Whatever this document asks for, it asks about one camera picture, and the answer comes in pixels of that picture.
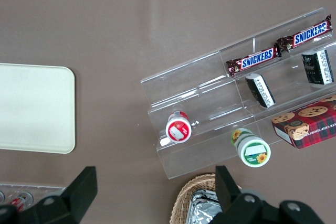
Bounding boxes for cream rectangular tray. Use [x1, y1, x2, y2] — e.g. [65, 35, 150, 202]
[0, 63, 76, 154]

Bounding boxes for light wicker oval basket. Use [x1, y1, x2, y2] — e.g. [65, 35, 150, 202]
[170, 173, 244, 224]

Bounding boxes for stacked aluminium foil containers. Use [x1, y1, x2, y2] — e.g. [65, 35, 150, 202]
[186, 189, 224, 224]

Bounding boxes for Snickers chocolate bar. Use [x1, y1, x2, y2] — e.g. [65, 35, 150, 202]
[277, 15, 333, 52]
[226, 46, 282, 78]

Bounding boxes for green sunflower lidded cup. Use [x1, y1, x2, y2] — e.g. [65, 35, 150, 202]
[230, 128, 271, 167]

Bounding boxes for clear acrylic stepped display stand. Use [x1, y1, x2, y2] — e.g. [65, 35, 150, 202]
[140, 7, 336, 180]

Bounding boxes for red lidded yogurt cup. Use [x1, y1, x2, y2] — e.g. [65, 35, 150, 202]
[165, 111, 192, 144]

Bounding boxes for clear acrylic bottle rack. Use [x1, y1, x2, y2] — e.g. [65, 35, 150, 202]
[0, 181, 67, 209]

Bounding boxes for red plaid cookie box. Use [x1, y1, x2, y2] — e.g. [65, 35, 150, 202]
[271, 94, 336, 150]

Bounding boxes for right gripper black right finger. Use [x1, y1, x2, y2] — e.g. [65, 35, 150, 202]
[209, 165, 324, 224]

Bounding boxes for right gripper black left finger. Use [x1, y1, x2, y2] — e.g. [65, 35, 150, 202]
[26, 166, 98, 224]

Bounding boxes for small black white box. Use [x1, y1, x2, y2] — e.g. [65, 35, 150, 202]
[245, 73, 276, 109]
[301, 49, 335, 86]

